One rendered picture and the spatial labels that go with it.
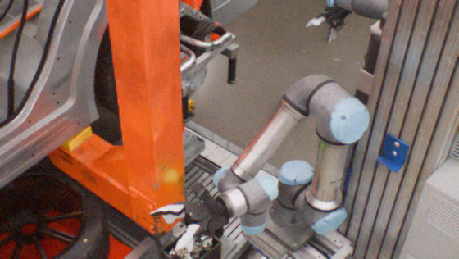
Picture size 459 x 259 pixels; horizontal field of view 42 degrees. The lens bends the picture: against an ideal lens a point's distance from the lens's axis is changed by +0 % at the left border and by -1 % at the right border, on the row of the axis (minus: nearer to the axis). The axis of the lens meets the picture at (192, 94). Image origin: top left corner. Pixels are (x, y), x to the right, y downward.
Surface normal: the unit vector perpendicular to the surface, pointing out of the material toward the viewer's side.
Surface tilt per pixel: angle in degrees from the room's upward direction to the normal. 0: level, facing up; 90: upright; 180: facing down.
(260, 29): 0
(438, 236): 90
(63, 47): 90
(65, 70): 90
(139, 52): 90
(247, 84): 0
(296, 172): 7
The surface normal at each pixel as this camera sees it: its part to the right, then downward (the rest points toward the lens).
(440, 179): -0.01, -0.76
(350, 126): 0.48, 0.45
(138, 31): -0.64, 0.50
